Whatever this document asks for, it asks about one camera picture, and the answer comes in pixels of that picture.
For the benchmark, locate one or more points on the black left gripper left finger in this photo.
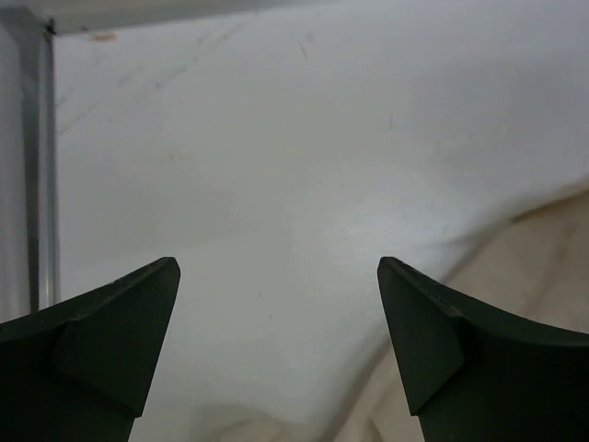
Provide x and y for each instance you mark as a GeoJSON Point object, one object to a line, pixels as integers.
{"type": "Point", "coordinates": [82, 369]}

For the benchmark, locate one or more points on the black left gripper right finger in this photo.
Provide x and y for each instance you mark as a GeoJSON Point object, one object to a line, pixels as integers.
{"type": "Point", "coordinates": [474, 372]}

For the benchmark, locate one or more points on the aluminium table edge rail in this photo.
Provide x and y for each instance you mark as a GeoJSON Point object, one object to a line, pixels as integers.
{"type": "Point", "coordinates": [29, 195]}

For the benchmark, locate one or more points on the beige drawstring trousers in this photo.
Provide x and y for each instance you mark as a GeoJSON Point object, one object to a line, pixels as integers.
{"type": "Point", "coordinates": [534, 264]}

